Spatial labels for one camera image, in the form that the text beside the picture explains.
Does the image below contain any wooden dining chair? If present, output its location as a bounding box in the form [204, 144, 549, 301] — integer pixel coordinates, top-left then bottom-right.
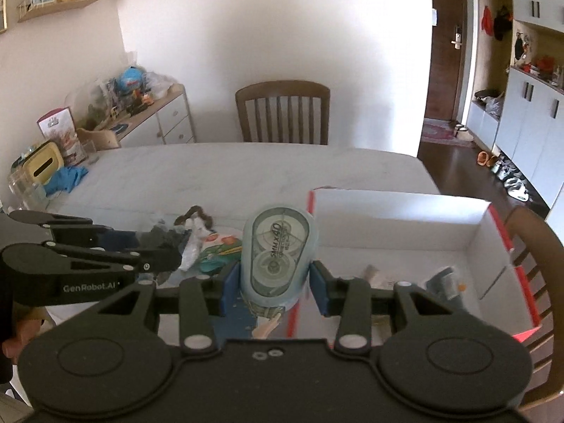
[234, 80, 331, 146]
[501, 205, 564, 364]

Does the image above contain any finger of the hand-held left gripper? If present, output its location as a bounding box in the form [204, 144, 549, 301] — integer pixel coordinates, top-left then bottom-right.
[45, 216, 147, 248]
[43, 242, 183, 274]

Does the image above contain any wooden wall shelf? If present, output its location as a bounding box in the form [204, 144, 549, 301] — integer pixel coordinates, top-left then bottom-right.
[17, 0, 102, 24]

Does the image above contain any patterned door rug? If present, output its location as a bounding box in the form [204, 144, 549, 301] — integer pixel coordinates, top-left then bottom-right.
[420, 120, 475, 145]

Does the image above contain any green packet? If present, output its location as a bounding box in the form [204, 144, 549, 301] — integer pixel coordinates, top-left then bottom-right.
[198, 234, 243, 275]

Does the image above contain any red and white carton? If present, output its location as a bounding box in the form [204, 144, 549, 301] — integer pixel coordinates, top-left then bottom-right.
[36, 106, 83, 165]

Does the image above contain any red and white cardboard box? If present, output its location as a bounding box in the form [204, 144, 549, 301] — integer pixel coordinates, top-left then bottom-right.
[286, 187, 542, 343]

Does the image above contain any white plastic bag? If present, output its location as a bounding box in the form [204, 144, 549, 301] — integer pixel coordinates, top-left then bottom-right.
[145, 70, 178, 99]

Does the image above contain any yellow tissue box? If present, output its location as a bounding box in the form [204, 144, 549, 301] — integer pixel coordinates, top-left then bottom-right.
[22, 140, 65, 184]

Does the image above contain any brown scrunchie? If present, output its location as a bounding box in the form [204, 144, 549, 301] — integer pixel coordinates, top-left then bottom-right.
[174, 205, 215, 231]

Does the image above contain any person's left hand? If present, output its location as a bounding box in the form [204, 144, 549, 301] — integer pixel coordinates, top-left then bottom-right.
[4, 307, 47, 357]

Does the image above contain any grey bag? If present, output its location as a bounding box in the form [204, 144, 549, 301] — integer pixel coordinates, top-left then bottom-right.
[473, 90, 505, 118]

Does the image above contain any brown wooden door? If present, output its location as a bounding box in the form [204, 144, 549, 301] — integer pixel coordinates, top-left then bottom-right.
[424, 0, 468, 121]

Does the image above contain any clear plastic container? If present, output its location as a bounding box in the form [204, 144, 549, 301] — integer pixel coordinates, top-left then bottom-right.
[7, 171, 48, 211]

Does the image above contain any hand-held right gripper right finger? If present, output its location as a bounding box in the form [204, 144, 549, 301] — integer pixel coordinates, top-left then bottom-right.
[311, 261, 479, 354]

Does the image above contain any light blue correction tape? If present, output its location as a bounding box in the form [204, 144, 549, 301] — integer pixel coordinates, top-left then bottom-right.
[239, 205, 317, 315]

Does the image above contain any blue toy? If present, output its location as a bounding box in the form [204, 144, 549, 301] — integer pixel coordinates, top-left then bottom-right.
[115, 66, 147, 94]

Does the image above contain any wooden box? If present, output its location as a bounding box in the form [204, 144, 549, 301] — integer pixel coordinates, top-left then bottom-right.
[76, 126, 121, 151]

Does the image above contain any black hanging bag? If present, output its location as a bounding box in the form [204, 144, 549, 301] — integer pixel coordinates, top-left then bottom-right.
[493, 6, 513, 41]

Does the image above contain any grey item with orange tip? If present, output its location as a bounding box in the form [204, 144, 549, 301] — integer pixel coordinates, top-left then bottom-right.
[424, 266, 468, 314]

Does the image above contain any drinking glass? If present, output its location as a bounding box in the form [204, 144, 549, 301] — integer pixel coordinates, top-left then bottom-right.
[79, 140, 99, 166]

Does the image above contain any grey cloth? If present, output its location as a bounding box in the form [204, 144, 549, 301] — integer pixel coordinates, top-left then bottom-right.
[137, 224, 191, 257]

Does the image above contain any white wall cabinet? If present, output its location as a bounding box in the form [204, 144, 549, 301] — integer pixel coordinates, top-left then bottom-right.
[465, 0, 564, 213]

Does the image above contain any clear plastic wrapper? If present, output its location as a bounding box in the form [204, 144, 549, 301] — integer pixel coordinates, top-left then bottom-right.
[178, 225, 209, 271]

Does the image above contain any row of shoes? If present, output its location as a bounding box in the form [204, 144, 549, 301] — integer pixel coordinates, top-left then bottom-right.
[491, 158, 532, 202]

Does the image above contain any blue cloth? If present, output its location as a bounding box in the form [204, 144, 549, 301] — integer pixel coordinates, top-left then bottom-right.
[43, 165, 90, 197]

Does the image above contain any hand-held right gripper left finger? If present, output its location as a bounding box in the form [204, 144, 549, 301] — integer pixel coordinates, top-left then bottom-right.
[94, 262, 243, 354]

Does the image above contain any beige small item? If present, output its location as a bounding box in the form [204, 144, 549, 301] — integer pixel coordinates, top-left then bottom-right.
[363, 264, 385, 288]

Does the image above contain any white wooden sideboard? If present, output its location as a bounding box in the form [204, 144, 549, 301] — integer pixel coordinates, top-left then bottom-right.
[94, 83, 197, 149]

